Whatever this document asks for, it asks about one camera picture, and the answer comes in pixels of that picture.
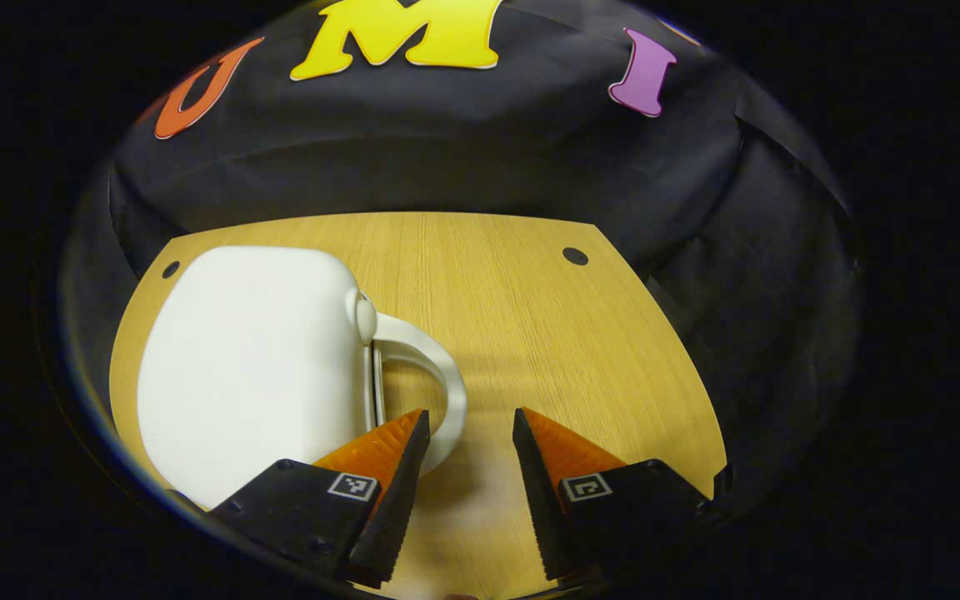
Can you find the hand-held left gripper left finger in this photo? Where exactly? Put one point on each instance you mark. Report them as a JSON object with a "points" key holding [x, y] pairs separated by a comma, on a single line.
{"points": [[401, 508]]}

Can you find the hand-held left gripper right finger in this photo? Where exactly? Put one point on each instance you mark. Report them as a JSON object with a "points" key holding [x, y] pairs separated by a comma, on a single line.
{"points": [[538, 508]]}

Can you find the white suitcase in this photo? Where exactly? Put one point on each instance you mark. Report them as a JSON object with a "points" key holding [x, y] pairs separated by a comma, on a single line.
{"points": [[255, 367]]}

